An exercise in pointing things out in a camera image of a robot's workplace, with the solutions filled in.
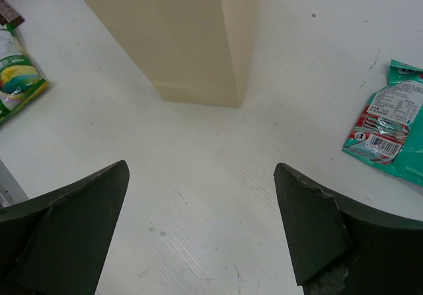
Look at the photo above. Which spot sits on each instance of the brown paper bag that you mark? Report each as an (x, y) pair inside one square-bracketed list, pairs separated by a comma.
[(192, 51)]

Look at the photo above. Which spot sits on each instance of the teal snack packet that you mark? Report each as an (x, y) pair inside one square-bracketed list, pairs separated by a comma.
[(388, 133)]

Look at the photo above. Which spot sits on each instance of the green candy bag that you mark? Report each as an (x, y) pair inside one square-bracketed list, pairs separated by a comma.
[(20, 79)]

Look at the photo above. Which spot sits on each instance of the brown chocolate bar wrapper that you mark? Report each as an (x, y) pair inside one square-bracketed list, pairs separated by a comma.
[(8, 15)]

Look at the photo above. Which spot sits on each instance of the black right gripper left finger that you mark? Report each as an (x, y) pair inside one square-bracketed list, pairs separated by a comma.
[(57, 243)]

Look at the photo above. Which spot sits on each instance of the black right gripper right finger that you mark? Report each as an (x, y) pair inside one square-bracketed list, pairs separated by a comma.
[(338, 245)]

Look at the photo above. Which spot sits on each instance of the aluminium front table rail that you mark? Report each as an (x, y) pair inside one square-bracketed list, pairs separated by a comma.
[(11, 192)]

